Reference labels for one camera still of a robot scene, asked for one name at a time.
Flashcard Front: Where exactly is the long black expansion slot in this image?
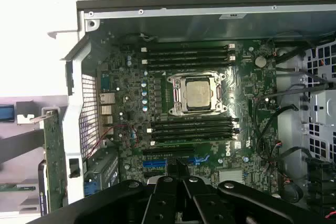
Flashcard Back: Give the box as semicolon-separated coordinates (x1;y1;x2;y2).
143;148;195;157

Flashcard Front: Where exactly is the silver chipset heatsink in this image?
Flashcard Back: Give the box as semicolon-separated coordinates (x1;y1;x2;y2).
219;170;244;183

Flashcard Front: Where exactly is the dark open PC case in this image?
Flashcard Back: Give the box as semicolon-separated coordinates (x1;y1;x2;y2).
47;0;336;224

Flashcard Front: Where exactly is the silver CPU in socket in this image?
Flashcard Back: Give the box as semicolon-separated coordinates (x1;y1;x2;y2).
185;78;214;110

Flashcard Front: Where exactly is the silver coin battery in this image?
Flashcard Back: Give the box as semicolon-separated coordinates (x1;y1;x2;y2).
255;55;268;68

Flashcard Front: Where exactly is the green spare RAM stick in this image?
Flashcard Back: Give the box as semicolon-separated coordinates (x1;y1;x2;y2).
0;183;36;193

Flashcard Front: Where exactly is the black RAM slot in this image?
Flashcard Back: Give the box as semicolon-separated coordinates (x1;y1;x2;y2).
148;124;239;132
149;131;239;140
141;44;236;51
141;56;236;63
149;118;238;126
141;50;236;57
141;61;236;68

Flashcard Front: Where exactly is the metal disk bay cage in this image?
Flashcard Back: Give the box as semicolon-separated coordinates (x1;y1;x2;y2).
299;37;336;162

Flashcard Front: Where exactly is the green motherboard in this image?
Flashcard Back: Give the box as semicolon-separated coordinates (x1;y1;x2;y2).
96;31;283;204

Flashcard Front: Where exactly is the blue expansion slot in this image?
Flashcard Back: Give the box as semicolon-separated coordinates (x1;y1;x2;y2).
143;155;211;169

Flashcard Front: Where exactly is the grey parts rack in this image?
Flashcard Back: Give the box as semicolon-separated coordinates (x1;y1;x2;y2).
0;95;69;224

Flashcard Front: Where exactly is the hard disk blue carrier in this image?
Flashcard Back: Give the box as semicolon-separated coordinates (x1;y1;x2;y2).
0;103;14;123

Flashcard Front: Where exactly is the black fan shroud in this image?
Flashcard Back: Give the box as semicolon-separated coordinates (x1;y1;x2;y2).
306;156;336;219

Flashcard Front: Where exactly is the metal CPU socket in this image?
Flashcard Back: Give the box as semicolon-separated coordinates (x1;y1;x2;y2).
166;72;228;116

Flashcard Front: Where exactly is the black wire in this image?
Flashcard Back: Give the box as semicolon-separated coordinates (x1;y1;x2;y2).
251;82;334;120

